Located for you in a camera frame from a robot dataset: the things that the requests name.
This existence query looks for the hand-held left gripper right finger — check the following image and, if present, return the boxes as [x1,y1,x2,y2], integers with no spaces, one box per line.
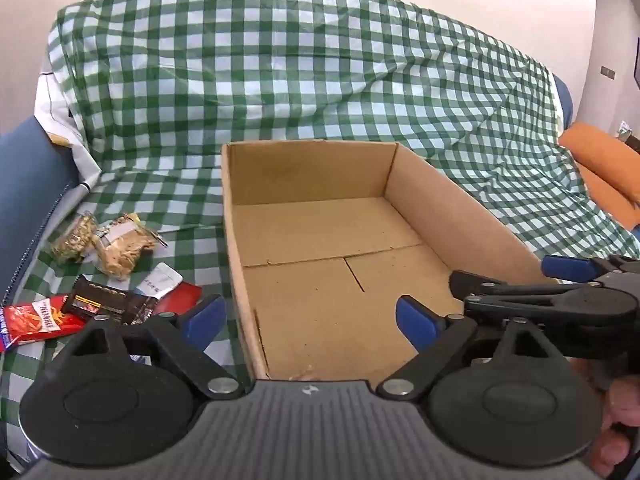
[376,295,567,402]

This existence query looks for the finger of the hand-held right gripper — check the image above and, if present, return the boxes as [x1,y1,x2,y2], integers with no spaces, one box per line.
[542,254,640,282]
[449,269,584,332]

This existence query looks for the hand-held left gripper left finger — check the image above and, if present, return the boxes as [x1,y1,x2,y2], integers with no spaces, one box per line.
[50,294,246,402]

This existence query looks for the plain red snack packet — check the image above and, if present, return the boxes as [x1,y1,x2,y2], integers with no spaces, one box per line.
[149,281,204,319]

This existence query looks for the purple and white stick sachet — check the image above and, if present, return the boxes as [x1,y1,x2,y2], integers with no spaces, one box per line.
[134,262,183,302]

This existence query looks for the clear cookie packet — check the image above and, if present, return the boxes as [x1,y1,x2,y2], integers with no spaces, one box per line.
[91,212,169,282]

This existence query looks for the brown cardboard box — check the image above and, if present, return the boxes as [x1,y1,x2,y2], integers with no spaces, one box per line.
[220,141,559,382]

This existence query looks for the clear grain snack packet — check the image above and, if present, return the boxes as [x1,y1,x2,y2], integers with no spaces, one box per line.
[50,211,99,264]

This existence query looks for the person's right hand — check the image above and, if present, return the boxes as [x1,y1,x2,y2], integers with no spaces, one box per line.
[571,359,640,479]

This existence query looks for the black snack bar packet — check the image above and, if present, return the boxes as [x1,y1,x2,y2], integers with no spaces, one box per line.
[61,275,162,325]

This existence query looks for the orange cushion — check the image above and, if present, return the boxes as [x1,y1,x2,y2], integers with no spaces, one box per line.
[557,120,640,232]

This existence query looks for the red printed snack packet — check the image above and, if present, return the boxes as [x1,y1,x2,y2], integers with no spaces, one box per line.
[0,295,87,354]

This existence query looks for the blue sofa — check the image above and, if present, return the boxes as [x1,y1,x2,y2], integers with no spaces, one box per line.
[0,74,577,313]

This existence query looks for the white printed cloth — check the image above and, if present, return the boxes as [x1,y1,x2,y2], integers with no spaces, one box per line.
[33,25,104,197]

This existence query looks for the green checkered cloth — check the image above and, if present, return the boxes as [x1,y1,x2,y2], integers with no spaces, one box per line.
[0,0,640,463]

